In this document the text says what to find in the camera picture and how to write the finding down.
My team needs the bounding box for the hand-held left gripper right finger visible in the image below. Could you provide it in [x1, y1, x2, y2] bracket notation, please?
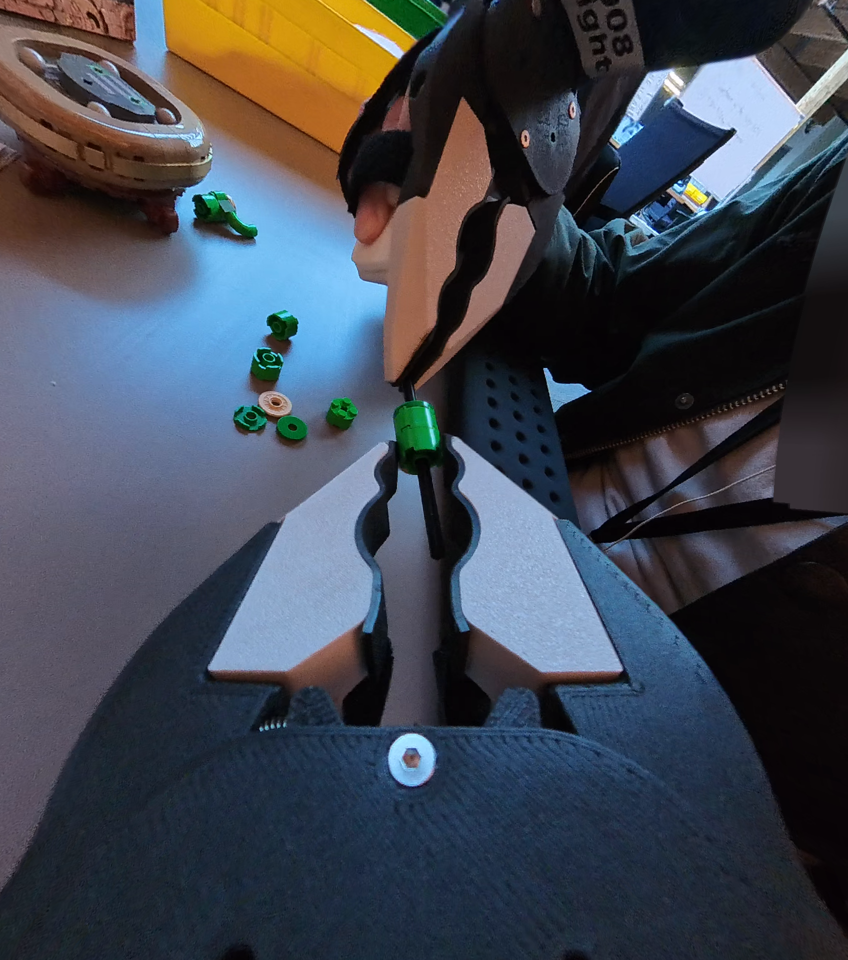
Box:
[435, 433, 624, 703]

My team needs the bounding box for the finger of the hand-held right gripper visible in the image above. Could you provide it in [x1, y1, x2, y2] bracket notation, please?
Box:
[412, 206, 539, 391]
[382, 97, 504, 384]

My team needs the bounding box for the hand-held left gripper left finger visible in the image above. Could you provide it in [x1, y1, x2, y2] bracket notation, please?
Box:
[208, 441, 401, 703]

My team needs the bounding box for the grey desk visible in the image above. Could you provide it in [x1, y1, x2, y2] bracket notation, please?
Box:
[0, 0, 470, 960]

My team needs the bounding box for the person's right hand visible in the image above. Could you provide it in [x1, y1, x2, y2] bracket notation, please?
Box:
[352, 93, 418, 247]

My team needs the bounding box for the green bin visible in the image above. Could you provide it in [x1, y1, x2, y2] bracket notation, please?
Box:
[364, 0, 449, 35]

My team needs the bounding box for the black perforated rubber mat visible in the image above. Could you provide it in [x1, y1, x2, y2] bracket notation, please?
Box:
[442, 352, 583, 526]

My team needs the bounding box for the person's grey shirt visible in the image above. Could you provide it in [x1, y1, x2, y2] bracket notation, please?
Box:
[566, 397, 830, 616]

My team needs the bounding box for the person's dark jacket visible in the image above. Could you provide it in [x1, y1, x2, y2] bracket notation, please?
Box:
[555, 360, 789, 460]

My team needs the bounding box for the green curved brick piece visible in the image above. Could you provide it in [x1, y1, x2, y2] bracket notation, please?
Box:
[193, 191, 256, 240]

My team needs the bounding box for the yellow plastic bin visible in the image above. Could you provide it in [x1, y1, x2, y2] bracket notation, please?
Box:
[161, 0, 425, 155]

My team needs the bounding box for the white board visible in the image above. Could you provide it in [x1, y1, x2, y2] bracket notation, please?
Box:
[682, 56, 804, 200]

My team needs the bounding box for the brown brick-built pot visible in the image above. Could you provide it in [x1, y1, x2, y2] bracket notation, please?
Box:
[0, 24, 214, 234]

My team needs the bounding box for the wooden beam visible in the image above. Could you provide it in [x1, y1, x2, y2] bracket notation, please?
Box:
[795, 0, 848, 121]

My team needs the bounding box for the black printed product box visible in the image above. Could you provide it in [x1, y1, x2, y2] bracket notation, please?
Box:
[0, 0, 136, 45]

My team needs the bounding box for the thin white cord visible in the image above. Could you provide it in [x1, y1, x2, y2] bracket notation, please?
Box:
[604, 461, 781, 556]

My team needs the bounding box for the black strap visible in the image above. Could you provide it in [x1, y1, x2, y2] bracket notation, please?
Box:
[587, 401, 848, 545]

